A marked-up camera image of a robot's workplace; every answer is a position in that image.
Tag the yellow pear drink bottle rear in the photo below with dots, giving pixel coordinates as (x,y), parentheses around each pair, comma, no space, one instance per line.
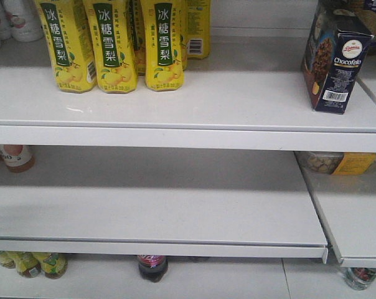
(198,31)

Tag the green tea bottle middle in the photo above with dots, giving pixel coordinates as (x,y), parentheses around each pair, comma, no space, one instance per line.
(26,264)

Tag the yellow pear drink bottle left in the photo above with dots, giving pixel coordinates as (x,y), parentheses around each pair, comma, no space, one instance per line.
(69,44)

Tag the dark blue Chocofelo cookie box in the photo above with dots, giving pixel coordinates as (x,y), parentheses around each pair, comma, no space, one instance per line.
(336,48)

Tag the white store shelving unit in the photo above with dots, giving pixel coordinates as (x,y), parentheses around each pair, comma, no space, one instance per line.
(205,175)

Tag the clear jar red contents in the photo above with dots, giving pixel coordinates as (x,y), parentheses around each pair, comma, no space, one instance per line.
(359,278)

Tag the yellow biscuit package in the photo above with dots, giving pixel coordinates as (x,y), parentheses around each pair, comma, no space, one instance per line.
(337,163)

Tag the orange juice bottle white label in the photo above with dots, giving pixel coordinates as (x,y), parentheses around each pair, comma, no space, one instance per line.
(17,158)

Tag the yellow pear drink bottle right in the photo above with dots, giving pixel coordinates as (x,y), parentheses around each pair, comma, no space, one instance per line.
(164,55)

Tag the white milk drink bottle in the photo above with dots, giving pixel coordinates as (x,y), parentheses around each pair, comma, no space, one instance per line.
(24,20)

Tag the dark cola bottle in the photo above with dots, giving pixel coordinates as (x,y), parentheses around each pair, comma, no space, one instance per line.
(152,267)

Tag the yellow pear drink bottle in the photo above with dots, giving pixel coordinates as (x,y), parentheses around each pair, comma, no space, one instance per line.
(112,45)
(69,44)
(164,55)
(198,31)

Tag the green tea bottle front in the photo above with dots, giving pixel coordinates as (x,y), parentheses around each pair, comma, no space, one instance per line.
(53,264)

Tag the yellow pear drink bottle middle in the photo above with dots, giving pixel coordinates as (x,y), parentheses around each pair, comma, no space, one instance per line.
(112,45)

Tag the green tea bottle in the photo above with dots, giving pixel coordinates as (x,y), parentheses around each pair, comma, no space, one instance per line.
(26,264)
(53,264)

